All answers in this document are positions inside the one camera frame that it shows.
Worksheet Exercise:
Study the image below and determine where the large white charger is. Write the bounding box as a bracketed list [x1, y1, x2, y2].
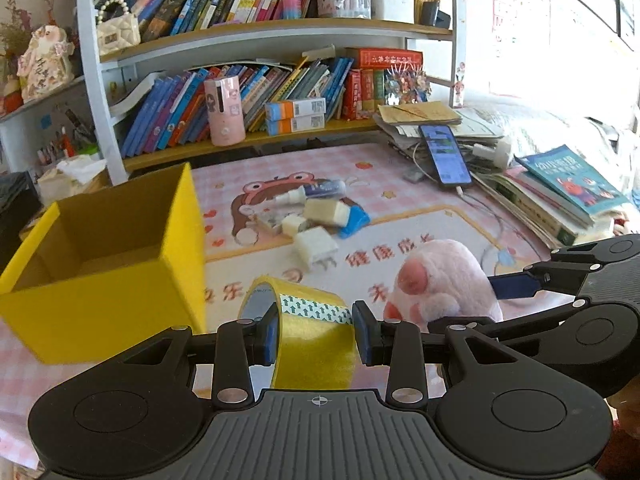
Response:
[292, 226, 341, 273]

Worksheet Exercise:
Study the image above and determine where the row of slanted children's books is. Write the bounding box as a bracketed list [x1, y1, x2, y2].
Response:
[120, 57, 356, 158]

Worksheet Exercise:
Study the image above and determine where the white pen holder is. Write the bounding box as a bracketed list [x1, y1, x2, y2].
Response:
[371, 0, 416, 23]

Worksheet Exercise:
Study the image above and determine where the white quilted handbag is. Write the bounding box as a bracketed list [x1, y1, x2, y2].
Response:
[95, 0, 142, 57]

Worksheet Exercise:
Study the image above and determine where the pink printed table mat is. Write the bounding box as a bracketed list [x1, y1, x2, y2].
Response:
[0, 142, 640, 480]

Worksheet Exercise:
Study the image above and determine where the black small device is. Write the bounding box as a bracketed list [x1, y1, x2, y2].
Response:
[420, 1, 451, 28]

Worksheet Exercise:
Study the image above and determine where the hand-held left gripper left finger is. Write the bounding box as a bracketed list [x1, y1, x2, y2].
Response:
[107, 304, 281, 408]

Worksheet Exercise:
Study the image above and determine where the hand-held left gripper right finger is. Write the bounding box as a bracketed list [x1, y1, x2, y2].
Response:
[352, 301, 526, 408]

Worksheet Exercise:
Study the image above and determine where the cream power adapter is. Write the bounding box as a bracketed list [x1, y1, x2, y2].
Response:
[302, 199, 353, 226]

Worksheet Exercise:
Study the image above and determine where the smartphone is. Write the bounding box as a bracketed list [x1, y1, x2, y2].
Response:
[419, 124, 473, 188]

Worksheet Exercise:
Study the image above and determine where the yellow cardboard box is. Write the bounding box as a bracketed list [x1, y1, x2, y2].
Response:
[0, 161, 208, 366]

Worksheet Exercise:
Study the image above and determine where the small clear card pack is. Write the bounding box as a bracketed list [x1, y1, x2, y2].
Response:
[255, 210, 285, 237]

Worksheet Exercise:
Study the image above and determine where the blue cloth piece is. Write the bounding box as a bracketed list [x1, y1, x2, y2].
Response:
[339, 205, 372, 240]

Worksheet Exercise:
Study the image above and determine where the orange and white box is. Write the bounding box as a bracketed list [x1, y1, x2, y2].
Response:
[265, 98, 327, 121]
[266, 115, 326, 136]

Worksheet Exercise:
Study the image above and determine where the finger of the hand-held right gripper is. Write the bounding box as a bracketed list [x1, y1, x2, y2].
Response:
[427, 299, 590, 345]
[487, 234, 640, 302]

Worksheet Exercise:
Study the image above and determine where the white quilt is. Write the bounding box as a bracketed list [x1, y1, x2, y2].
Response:
[465, 95, 640, 196]

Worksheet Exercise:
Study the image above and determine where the white charging cable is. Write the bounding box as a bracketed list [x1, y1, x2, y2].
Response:
[452, 185, 516, 271]

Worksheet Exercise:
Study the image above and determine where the white side shelf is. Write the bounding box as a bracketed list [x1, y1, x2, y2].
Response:
[0, 75, 101, 176]

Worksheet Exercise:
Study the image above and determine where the red thick dictionary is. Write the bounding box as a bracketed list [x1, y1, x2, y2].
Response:
[342, 69, 363, 121]
[361, 69, 376, 113]

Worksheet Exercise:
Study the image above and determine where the pink doll figurine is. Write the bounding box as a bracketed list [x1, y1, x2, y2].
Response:
[17, 25, 76, 102]

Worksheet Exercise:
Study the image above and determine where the alphabet wall poster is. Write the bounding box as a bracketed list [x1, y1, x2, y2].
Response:
[490, 0, 551, 61]

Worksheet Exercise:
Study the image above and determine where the dark grey cloth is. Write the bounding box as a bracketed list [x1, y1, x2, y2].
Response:
[0, 172, 42, 271]

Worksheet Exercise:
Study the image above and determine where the cluster of small bottles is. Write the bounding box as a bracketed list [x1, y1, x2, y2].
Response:
[35, 125, 97, 162]

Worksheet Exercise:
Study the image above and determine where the white spray bottle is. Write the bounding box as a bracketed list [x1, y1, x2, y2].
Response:
[274, 179, 347, 208]

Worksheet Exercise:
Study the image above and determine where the stack of papers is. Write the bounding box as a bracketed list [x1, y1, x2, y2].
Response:
[387, 109, 506, 161]

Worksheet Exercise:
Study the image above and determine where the yellow tape roll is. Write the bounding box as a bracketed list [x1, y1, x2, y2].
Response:
[236, 275, 358, 391]

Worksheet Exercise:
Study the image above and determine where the white bookshelf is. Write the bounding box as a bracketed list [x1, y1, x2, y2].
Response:
[75, 0, 458, 186]

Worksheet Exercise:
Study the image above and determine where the white plug adapter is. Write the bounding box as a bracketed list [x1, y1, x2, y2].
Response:
[472, 137, 513, 168]

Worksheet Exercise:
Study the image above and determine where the red flat book box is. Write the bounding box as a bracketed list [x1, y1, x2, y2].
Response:
[345, 47, 423, 71]

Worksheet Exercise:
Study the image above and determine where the brown paper envelope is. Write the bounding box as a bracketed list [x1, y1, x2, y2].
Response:
[377, 101, 463, 126]

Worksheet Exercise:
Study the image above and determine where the teal children's book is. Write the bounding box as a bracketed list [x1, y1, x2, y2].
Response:
[515, 145, 631, 221]

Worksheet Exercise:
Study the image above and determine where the pink humidifier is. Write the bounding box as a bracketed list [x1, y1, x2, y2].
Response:
[203, 75, 247, 147]

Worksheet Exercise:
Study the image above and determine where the tissue pack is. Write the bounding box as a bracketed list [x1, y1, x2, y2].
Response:
[37, 155, 108, 206]

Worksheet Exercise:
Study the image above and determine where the colourful acrylic figure stand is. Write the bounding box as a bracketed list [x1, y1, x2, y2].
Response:
[385, 65, 431, 106]

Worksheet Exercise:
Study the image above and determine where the stack of large books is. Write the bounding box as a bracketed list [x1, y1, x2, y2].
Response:
[480, 165, 616, 246]

